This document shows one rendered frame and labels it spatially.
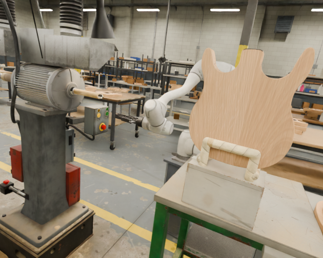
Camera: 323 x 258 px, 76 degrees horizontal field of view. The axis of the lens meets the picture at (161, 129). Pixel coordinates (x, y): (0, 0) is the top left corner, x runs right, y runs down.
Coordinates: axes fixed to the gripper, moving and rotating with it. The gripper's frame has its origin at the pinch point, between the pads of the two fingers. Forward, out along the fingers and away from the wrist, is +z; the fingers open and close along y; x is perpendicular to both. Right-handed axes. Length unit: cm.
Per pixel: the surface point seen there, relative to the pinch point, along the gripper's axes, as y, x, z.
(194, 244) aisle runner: 31, -107, -66
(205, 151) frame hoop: -50, 9, -74
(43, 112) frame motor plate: -43.9, 4.1, 21.7
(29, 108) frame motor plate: -44, 5, 34
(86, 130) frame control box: -12.9, -12.6, 19.0
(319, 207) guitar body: -20, -13, -121
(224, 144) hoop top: -50, 13, -80
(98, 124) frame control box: -9.3, -7.0, 12.0
